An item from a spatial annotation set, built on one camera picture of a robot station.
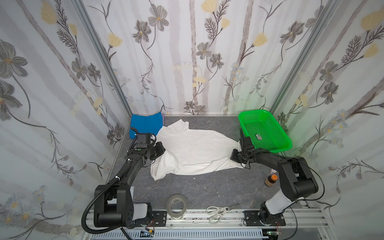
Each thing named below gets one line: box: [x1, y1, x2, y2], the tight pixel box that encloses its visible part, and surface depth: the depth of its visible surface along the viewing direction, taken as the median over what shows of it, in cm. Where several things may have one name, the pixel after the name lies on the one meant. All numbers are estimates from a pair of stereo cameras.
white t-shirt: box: [150, 119, 245, 181], surface depth 100 cm
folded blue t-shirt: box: [130, 112, 163, 140], surface depth 117 cm
